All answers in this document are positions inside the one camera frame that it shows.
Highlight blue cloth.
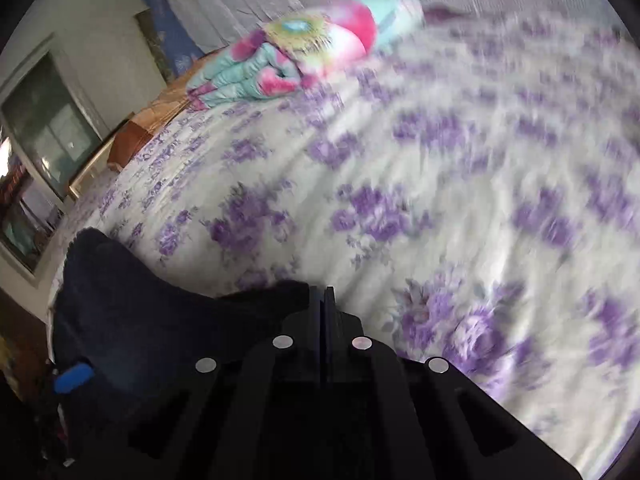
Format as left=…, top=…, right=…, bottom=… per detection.
left=141, top=0, right=203, bottom=83

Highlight navy blue pants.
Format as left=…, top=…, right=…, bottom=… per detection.
left=49, top=227, right=312, bottom=416

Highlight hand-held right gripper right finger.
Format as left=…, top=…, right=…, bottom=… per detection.
left=325, top=285, right=583, bottom=480

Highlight orange blanket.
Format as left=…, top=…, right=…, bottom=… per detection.
left=106, top=55, right=231, bottom=175

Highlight colourful floral folded quilt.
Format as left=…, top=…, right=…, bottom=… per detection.
left=186, top=0, right=426, bottom=110

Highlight purple floral bedspread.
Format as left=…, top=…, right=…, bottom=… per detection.
left=50, top=2, right=640, bottom=480

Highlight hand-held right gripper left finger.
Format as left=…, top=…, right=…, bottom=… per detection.
left=127, top=285, right=326, bottom=480

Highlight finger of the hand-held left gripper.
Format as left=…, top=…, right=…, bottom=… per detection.
left=52, top=361, right=97, bottom=395

